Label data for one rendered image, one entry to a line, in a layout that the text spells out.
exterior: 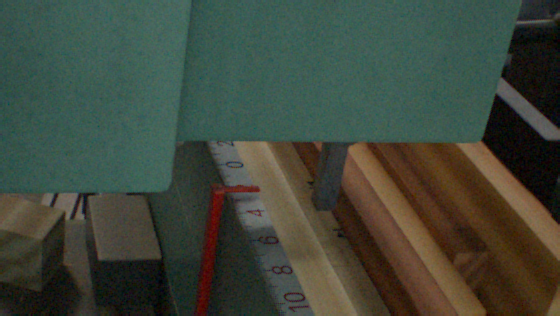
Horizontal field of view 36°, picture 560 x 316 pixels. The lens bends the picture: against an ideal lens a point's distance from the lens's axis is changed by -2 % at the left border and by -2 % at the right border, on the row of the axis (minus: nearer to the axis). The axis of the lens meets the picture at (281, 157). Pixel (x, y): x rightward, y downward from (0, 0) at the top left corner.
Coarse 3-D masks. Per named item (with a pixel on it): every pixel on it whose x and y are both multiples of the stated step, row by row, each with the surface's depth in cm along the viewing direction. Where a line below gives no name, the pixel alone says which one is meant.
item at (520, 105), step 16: (496, 96) 43; (512, 96) 43; (496, 112) 43; (512, 112) 41; (528, 112) 41; (496, 128) 43; (512, 128) 41; (528, 128) 40; (544, 128) 40; (496, 144) 43; (512, 144) 41; (528, 144) 40; (544, 144) 39; (512, 160) 41; (528, 160) 40; (544, 160) 39; (528, 176) 40; (544, 176) 40; (544, 192) 40
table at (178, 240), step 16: (160, 192) 53; (176, 192) 48; (160, 208) 53; (176, 208) 48; (160, 224) 53; (176, 224) 48; (160, 240) 53; (176, 240) 48; (192, 240) 45; (176, 256) 48; (192, 256) 44; (176, 272) 48; (192, 272) 44; (176, 288) 48; (192, 288) 44; (176, 304) 48; (192, 304) 44; (208, 304) 41
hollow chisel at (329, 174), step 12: (324, 144) 38; (324, 156) 38; (336, 156) 38; (324, 168) 38; (336, 168) 38; (324, 180) 38; (336, 180) 38; (312, 192) 39; (324, 192) 39; (336, 192) 39; (324, 204) 39
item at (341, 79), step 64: (256, 0) 30; (320, 0) 31; (384, 0) 31; (448, 0) 32; (512, 0) 33; (192, 64) 30; (256, 64) 31; (320, 64) 32; (384, 64) 33; (448, 64) 33; (192, 128) 32; (256, 128) 32; (320, 128) 33; (384, 128) 34; (448, 128) 35
